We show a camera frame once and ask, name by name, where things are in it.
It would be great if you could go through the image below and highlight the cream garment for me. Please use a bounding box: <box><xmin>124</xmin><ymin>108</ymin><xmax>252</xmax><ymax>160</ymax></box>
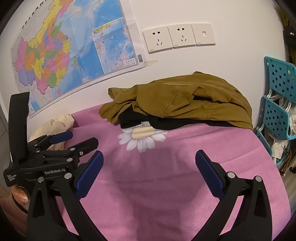
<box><xmin>30</xmin><ymin>113</ymin><xmax>75</xmax><ymax>151</ymax></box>

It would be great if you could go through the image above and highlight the person's left forearm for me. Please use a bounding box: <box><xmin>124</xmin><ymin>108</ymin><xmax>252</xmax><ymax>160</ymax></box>
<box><xmin>0</xmin><ymin>197</ymin><xmax>29</xmax><ymax>241</ymax></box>

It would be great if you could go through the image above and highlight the colourful wall map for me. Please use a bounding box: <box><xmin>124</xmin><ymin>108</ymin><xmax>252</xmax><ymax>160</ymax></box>
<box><xmin>11</xmin><ymin>0</ymin><xmax>145</xmax><ymax>118</ymax></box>

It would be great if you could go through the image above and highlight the teal perforated plastic crate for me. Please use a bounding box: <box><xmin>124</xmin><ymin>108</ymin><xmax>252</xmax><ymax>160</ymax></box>
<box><xmin>264</xmin><ymin>56</ymin><xmax>296</xmax><ymax>102</ymax></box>
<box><xmin>254</xmin><ymin>96</ymin><xmax>296</xmax><ymax>141</ymax></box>

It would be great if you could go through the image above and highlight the black garment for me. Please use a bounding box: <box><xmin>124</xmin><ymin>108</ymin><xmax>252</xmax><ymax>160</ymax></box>
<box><xmin>119</xmin><ymin>109</ymin><xmax>234</xmax><ymax>130</ymax></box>

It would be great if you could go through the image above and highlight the pink flower printed blanket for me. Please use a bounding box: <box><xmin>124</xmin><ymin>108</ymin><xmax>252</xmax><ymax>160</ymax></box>
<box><xmin>55</xmin><ymin>104</ymin><xmax>292</xmax><ymax>241</ymax></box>

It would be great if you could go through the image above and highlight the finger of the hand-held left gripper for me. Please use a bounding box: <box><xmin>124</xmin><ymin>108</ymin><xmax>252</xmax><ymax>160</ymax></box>
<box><xmin>27</xmin><ymin>130</ymin><xmax>74</xmax><ymax>151</ymax></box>
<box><xmin>35</xmin><ymin>137</ymin><xmax>99</xmax><ymax>163</ymax></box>

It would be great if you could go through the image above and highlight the mustard hanging garment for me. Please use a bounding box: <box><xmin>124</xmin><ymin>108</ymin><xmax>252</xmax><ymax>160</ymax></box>
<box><xmin>277</xmin><ymin>5</ymin><xmax>293</xmax><ymax>28</ymax></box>

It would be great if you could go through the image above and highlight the black bag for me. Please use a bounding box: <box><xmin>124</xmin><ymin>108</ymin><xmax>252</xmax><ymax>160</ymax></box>
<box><xmin>283</xmin><ymin>26</ymin><xmax>296</xmax><ymax>47</ymax></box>

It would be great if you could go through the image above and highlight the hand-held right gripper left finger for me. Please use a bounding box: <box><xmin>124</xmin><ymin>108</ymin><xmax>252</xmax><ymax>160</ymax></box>
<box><xmin>26</xmin><ymin>151</ymin><xmax>107</xmax><ymax>241</ymax></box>

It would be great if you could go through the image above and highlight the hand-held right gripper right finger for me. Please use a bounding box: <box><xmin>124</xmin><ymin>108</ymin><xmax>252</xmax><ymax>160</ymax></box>
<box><xmin>195</xmin><ymin>149</ymin><xmax>273</xmax><ymax>241</ymax></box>

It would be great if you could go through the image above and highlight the person's left hand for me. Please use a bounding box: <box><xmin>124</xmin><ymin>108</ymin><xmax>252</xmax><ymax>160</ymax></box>
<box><xmin>11</xmin><ymin>185</ymin><xmax>30</xmax><ymax>205</ymax></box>

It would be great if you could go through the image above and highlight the white wall power socket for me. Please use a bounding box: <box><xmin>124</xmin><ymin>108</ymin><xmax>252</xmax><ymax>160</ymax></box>
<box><xmin>167</xmin><ymin>24</ymin><xmax>196</xmax><ymax>49</ymax></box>
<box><xmin>143</xmin><ymin>26</ymin><xmax>173</xmax><ymax>54</ymax></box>

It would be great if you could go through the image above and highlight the white wall data socket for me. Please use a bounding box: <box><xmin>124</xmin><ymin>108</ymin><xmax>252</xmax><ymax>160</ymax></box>
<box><xmin>191</xmin><ymin>23</ymin><xmax>216</xmax><ymax>46</ymax></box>

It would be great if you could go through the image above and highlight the olive brown jacket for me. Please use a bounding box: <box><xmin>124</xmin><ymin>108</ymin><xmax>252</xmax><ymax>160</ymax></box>
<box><xmin>99</xmin><ymin>71</ymin><xmax>253</xmax><ymax>130</ymax></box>

